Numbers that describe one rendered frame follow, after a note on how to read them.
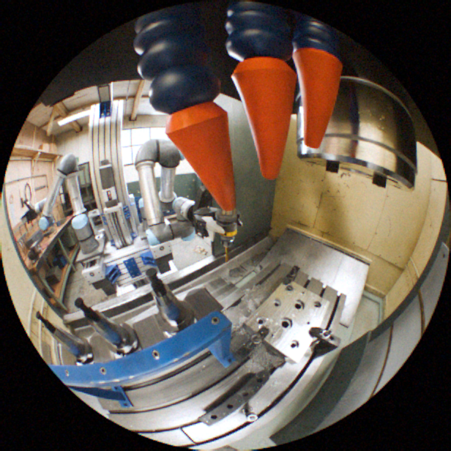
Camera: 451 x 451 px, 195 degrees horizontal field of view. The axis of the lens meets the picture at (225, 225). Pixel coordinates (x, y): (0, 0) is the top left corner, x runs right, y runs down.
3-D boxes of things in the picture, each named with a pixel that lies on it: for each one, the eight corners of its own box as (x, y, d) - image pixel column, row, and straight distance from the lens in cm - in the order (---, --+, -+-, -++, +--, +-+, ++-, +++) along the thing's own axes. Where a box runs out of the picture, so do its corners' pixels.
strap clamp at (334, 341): (297, 340, 61) (315, 326, 49) (301, 334, 63) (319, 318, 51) (322, 355, 65) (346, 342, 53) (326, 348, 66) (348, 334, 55)
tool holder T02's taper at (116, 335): (109, 349, 28) (82, 331, 23) (108, 327, 30) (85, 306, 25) (131, 348, 26) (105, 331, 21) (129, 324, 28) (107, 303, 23)
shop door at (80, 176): (104, 228, 492) (88, 153, 480) (104, 228, 484) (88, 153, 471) (77, 238, 529) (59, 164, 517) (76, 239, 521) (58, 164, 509)
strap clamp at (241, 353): (232, 356, 55) (235, 349, 40) (258, 334, 58) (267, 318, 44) (239, 363, 54) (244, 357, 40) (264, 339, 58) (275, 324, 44)
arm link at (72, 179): (77, 236, 114) (61, 156, 112) (79, 229, 128) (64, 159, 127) (91, 229, 112) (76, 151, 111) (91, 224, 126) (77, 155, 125)
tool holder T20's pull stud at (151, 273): (157, 296, 19) (146, 278, 17) (152, 289, 20) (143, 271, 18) (168, 291, 19) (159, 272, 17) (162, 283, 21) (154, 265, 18)
